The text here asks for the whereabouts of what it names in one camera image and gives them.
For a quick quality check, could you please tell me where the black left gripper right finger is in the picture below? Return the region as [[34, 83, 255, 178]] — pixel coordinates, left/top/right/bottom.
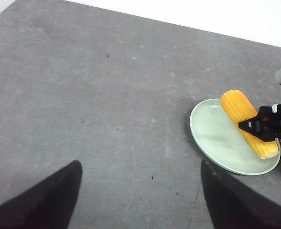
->
[[200, 159, 281, 229]]

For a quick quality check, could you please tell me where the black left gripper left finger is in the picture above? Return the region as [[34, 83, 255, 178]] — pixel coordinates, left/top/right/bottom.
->
[[0, 160, 83, 229]]

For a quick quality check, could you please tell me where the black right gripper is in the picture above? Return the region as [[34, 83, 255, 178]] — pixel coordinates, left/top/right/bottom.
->
[[238, 104, 281, 142]]

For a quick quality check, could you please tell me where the yellow corn cob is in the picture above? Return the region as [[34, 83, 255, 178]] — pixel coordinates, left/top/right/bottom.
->
[[220, 89, 279, 159]]

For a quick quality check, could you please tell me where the pale green plate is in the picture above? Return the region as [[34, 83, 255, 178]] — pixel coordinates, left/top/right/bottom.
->
[[190, 99, 280, 176]]

